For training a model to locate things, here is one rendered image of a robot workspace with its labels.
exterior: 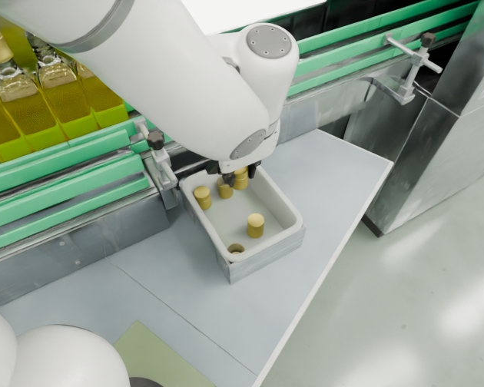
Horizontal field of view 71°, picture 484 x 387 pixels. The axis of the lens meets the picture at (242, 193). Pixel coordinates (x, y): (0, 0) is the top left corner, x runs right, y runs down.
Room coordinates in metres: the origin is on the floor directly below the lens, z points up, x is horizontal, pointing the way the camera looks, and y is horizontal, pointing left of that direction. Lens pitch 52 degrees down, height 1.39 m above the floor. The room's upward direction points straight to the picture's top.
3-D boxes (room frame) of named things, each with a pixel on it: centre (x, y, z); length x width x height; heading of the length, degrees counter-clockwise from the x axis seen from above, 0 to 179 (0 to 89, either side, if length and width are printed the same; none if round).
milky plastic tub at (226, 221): (0.41, 0.00, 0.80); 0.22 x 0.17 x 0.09; 30
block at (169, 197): (0.45, 0.16, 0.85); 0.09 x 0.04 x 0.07; 30
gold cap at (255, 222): (0.38, -0.03, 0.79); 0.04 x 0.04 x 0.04
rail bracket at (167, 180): (0.43, 0.15, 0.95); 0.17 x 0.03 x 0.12; 30
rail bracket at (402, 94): (0.75, -0.40, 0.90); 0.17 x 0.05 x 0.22; 30
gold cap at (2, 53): (0.46, 0.35, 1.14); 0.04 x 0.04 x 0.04
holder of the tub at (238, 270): (0.43, 0.02, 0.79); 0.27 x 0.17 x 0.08; 30
